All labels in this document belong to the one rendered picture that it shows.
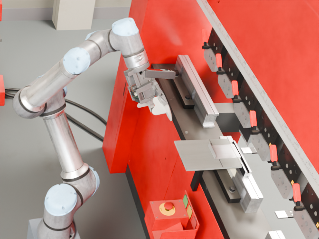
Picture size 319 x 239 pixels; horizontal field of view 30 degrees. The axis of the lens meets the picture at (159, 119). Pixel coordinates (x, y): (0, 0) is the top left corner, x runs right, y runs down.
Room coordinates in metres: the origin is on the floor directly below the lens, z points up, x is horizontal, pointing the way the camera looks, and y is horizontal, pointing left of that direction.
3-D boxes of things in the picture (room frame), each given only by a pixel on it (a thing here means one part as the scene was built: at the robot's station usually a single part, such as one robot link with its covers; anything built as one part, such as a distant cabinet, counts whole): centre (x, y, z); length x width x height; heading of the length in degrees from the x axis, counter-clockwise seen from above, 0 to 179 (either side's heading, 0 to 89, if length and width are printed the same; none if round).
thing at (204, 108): (2.53, -0.14, 0.92); 0.50 x 0.06 x 0.10; 26
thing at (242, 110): (2.05, -0.37, 1.26); 0.15 x 0.09 x 0.17; 26
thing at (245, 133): (2.03, -0.38, 1.13); 0.10 x 0.02 x 0.10; 26
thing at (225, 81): (2.23, -0.28, 1.26); 0.15 x 0.09 x 0.17; 26
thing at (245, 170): (2.01, -0.39, 0.99); 0.20 x 0.03 x 0.03; 26
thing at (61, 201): (1.51, 0.28, 0.94); 0.13 x 0.12 x 0.14; 161
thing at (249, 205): (1.98, -0.40, 0.92); 0.39 x 0.06 x 0.10; 26
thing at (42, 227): (1.50, 0.28, 0.82); 0.15 x 0.15 x 0.10
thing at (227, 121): (2.60, -0.53, 0.81); 0.64 x 0.08 x 0.14; 116
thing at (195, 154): (1.97, -0.25, 1.00); 0.26 x 0.18 x 0.01; 116
